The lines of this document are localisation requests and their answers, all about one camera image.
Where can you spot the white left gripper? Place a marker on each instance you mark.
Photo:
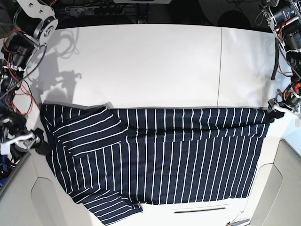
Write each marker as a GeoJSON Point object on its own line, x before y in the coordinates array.
{"type": "Point", "coordinates": [276, 108]}

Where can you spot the black round stool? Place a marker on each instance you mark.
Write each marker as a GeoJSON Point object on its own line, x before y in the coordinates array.
{"type": "Point", "coordinates": [234, 19]}

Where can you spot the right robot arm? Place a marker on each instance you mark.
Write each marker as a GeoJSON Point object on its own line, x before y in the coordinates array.
{"type": "Point", "coordinates": [33, 23]}

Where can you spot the grey chair left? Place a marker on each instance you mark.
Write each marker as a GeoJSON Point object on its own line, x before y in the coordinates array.
{"type": "Point", "coordinates": [28, 199]}

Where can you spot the grey chair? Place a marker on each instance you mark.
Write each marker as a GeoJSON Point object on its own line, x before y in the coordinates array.
{"type": "Point", "coordinates": [28, 199]}
{"type": "Point", "coordinates": [275, 198]}

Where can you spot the navy white-striped T-shirt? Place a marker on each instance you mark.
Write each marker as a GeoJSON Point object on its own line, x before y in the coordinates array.
{"type": "Point", "coordinates": [114, 160]}

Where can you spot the metal scissors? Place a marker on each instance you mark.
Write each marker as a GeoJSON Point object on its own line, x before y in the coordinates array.
{"type": "Point", "coordinates": [244, 222]}

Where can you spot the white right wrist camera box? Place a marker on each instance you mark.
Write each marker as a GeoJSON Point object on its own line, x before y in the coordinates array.
{"type": "Point", "coordinates": [5, 148]}

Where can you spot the grey chair right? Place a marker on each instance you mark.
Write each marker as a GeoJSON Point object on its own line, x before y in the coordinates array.
{"type": "Point", "coordinates": [275, 198]}

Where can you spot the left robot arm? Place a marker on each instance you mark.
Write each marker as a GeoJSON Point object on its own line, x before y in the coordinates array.
{"type": "Point", "coordinates": [284, 19]}

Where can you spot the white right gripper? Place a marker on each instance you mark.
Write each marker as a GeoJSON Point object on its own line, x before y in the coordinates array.
{"type": "Point", "coordinates": [29, 139]}

